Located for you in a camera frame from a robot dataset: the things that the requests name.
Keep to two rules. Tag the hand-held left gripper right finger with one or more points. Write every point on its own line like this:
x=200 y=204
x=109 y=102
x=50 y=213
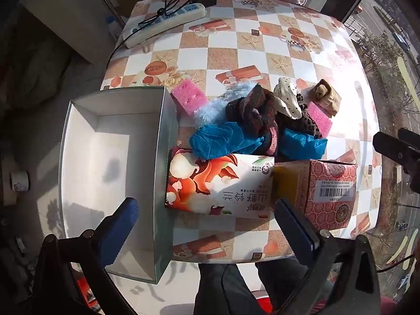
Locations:
x=295 y=226

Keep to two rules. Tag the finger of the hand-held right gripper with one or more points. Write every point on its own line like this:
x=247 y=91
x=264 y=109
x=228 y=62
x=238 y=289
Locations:
x=410 y=139
x=390 y=147

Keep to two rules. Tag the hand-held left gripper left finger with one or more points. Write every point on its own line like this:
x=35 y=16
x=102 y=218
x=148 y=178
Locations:
x=123 y=216

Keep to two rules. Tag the white cardboard box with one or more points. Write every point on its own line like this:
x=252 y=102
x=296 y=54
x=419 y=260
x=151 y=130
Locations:
x=115 y=157

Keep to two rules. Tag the pink sponge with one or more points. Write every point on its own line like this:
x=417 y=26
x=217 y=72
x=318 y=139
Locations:
x=320 y=118
x=188 y=96

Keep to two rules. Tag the leopard print scrunchie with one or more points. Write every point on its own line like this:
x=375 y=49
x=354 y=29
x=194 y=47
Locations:
x=306 y=124

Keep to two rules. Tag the white polka dot scrunchie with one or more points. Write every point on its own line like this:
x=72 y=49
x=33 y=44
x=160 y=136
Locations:
x=288 y=101

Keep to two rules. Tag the dark and pink knitted scrunchie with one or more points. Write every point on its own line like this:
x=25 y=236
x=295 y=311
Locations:
x=252 y=111

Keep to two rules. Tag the light blue fluffy scrunchie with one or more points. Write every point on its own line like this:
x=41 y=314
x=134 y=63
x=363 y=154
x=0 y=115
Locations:
x=213 y=108

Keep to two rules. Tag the red patterned tissue box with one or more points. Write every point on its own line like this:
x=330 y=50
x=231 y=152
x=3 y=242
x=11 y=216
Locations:
x=328 y=197

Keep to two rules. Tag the blue plastic shoe cover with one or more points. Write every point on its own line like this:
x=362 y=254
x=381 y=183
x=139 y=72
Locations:
x=216 y=141
x=302 y=146

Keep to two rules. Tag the red plastic stool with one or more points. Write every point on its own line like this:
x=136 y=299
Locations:
x=86 y=288

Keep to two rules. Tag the tan cloth bundle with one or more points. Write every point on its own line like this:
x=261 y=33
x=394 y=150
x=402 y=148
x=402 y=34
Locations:
x=325 y=96

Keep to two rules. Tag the red striped scrunchie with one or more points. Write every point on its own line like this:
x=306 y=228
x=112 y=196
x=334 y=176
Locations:
x=271 y=142

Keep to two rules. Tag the person's dark trousers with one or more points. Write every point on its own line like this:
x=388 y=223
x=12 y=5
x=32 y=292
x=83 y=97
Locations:
x=229 y=288

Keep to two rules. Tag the orange printed tissue pack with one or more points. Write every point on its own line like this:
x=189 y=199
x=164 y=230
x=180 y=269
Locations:
x=213 y=183

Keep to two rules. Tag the white printed bin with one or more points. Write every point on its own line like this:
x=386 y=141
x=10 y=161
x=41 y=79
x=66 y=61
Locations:
x=19 y=182

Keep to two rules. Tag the white bottle with blue cap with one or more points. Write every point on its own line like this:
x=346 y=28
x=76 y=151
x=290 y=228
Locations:
x=115 y=28

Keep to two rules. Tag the checked plastic tablecloth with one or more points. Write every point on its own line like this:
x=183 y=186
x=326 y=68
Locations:
x=229 y=39

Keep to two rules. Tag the white power strip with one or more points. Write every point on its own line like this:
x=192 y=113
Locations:
x=164 y=23

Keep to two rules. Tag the white cabinet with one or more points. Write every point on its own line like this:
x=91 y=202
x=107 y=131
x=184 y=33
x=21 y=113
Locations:
x=65 y=13

